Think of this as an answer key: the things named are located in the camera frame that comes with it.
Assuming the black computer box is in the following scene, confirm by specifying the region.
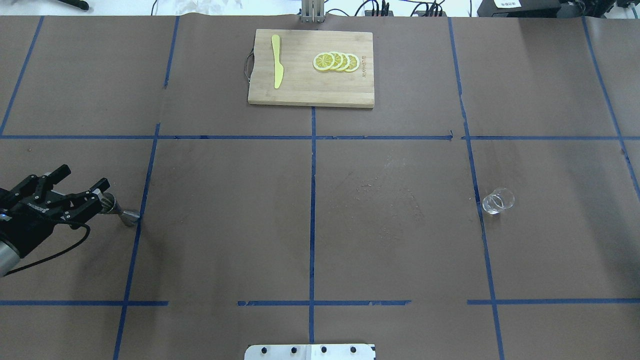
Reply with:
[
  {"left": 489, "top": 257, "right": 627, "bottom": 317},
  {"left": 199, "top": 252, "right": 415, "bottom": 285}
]
[{"left": 477, "top": 0, "right": 563, "bottom": 18}]

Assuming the crumpled clear plastic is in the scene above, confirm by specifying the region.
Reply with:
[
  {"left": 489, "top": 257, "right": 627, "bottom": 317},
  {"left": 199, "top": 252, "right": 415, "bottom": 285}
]
[{"left": 174, "top": 0, "right": 245, "bottom": 16}]

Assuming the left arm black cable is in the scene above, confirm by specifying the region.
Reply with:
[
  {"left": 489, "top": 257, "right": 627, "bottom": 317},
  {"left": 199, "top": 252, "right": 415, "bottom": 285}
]
[{"left": 2, "top": 222, "right": 92, "bottom": 277}]

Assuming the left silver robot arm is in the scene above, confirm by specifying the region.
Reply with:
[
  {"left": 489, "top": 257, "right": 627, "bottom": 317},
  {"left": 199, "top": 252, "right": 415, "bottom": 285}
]
[{"left": 0, "top": 164, "right": 111, "bottom": 277}]

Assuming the aluminium frame post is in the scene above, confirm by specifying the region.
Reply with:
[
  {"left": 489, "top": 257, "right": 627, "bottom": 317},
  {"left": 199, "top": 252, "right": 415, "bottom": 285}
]
[{"left": 299, "top": 0, "right": 326, "bottom": 23}]

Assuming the lemon slice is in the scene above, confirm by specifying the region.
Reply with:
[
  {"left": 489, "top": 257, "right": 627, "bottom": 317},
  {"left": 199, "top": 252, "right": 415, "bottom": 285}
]
[
  {"left": 312, "top": 52, "right": 336, "bottom": 72},
  {"left": 329, "top": 51, "right": 346, "bottom": 71},
  {"left": 336, "top": 53, "right": 351, "bottom": 72}
]

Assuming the bamboo cutting board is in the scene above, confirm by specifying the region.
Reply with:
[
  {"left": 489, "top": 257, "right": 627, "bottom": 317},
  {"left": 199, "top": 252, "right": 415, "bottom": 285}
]
[{"left": 247, "top": 29, "right": 375, "bottom": 109}]

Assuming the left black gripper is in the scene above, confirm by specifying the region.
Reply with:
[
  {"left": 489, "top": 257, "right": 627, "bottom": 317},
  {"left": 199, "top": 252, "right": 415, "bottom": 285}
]
[{"left": 1, "top": 164, "right": 110, "bottom": 259}]

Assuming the steel jigger shaker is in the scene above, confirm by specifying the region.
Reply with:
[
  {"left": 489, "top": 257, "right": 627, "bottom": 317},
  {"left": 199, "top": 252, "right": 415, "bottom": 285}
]
[{"left": 99, "top": 192, "right": 141, "bottom": 227}]

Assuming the yellow plastic knife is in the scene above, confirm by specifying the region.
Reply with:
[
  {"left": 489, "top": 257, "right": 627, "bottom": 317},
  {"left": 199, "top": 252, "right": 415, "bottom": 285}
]
[{"left": 270, "top": 34, "right": 284, "bottom": 90}]

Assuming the clear glass measuring cup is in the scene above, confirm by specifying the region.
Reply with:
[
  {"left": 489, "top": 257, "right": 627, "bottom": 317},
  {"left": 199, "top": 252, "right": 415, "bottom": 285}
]
[{"left": 481, "top": 187, "right": 515, "bottom": 215}]

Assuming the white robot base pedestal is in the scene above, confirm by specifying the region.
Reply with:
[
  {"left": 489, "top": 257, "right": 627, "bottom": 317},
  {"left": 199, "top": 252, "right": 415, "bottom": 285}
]
[{"left": 243, "top": 343, "right": 377, "bottom": 360}]

